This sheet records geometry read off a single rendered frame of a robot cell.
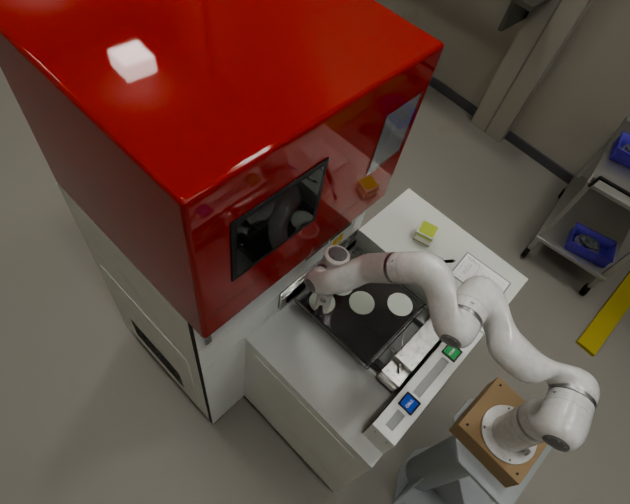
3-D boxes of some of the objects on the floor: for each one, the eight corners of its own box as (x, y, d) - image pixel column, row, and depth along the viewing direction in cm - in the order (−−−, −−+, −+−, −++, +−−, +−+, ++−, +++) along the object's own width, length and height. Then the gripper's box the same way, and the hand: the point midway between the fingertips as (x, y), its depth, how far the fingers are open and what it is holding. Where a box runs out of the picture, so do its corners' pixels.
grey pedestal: (501, 499, 230) (611, 476, 162) (449, 573, 209) (550, 582, 141) (424, 420, 246) (494, 369, 178) (369, 481, 226) (425, 450, 158)
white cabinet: (243, 400, 239) (245, 339, 171) (361, 290, 285) (399, 208, 217) (333, 497, 220) (374, 472, 152) (443, 363, 266) (513, 298, 198)
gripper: (323, 263, 160) (314, 294, 174) (312, 296, 150) (303, 326, 164) (343, 270, 160) (333, 300, 174) (334, 303, 150) (323, 332, 164)
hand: (319, 309), depth 167 cm, fingers closed
